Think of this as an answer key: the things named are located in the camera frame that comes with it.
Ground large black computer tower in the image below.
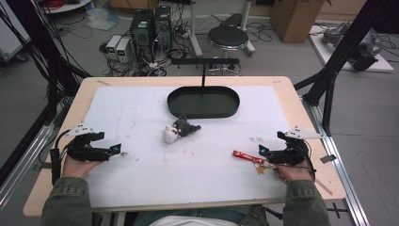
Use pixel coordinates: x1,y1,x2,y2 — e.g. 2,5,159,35
129,8,155,63

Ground hand-held gripper cable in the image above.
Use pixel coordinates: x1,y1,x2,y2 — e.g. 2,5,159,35
301,140,317,183
49,129,72,186

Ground person's right hand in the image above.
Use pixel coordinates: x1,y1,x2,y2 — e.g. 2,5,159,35
272,161,314,184

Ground white board with equipment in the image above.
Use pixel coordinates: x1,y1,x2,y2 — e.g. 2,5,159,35
308,21,395,73

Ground white desk leg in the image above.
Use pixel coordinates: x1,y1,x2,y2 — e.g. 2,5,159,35
187,0,204,58

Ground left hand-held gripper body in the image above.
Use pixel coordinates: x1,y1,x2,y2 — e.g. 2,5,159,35
64,122,111,163

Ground white table mat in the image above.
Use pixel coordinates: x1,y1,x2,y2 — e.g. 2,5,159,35
82,85,292,210

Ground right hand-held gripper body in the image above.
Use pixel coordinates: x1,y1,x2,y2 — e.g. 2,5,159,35
267,125,325,167

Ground black round stool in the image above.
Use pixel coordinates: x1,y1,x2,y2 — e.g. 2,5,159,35
206,24,257,58

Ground aluminium rail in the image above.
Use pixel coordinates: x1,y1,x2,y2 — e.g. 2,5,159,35
0,93,73,212
299,95,372,226

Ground slim black computer tower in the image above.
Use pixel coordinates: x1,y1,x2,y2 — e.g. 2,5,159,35
152,5,173,52

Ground white round table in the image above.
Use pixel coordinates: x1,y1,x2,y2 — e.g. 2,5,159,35
40,0,94,15

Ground right hand-held gripper cable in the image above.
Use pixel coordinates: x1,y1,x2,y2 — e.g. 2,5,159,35
301,140,317,183

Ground red strap keychain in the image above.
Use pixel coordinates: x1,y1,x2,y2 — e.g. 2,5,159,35
231,150,275,175

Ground person's left hand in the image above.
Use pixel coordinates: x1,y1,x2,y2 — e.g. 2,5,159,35
61,155,104,180

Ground black oval tray hook stand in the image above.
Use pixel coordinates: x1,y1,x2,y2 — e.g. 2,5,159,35
167,57,241,120

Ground cardboard box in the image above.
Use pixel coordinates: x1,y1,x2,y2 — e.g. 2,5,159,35
269,0,332,44

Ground white power supply unit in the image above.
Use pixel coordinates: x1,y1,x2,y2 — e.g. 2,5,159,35
115,38,133,64
105,34,122,61

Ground black tape piece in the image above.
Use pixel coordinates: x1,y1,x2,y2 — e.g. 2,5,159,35
319,153,337,165

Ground clear plastic bag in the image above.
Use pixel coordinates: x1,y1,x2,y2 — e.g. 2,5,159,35
86,7,120,32

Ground left hand-held gripper cable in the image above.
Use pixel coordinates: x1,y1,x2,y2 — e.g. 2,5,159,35
49,129,72,186

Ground black metal frame post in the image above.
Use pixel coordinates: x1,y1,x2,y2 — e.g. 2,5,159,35
0,0,92,186
293,0,399,137

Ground black and white plush toy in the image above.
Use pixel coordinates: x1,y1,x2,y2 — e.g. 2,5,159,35
162,112,202,145

